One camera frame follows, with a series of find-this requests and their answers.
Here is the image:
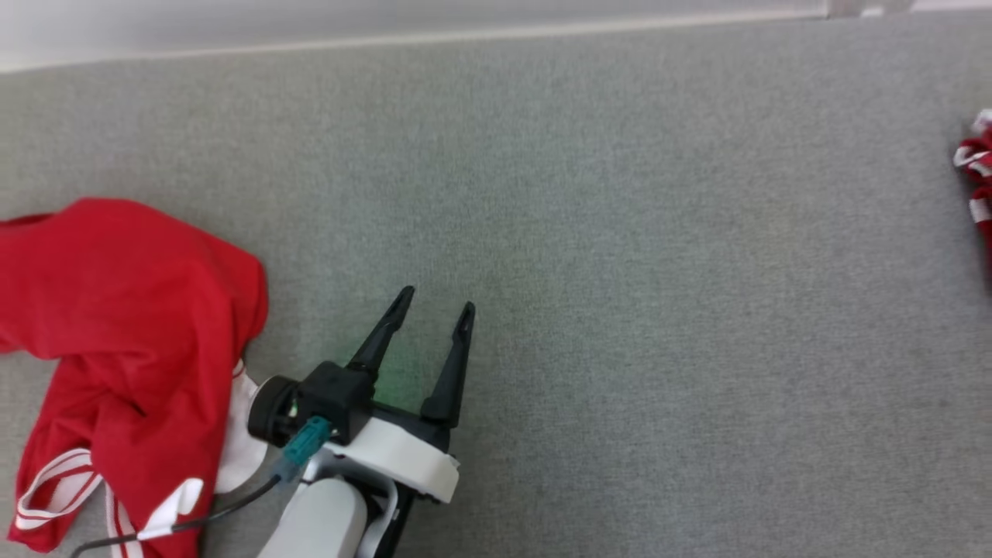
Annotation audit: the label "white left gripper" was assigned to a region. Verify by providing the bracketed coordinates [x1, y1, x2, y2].
[321, 285, 477, 505]

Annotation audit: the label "grey fabric sofa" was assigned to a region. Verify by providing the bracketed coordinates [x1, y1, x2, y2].
[0, 9, 992, 558]

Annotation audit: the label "red shorts with white print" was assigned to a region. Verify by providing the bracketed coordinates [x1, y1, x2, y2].
[952, 108, 992, 250]

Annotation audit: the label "red shirt with white trim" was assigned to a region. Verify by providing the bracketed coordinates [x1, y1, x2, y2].
[0, 197, 270, 558]

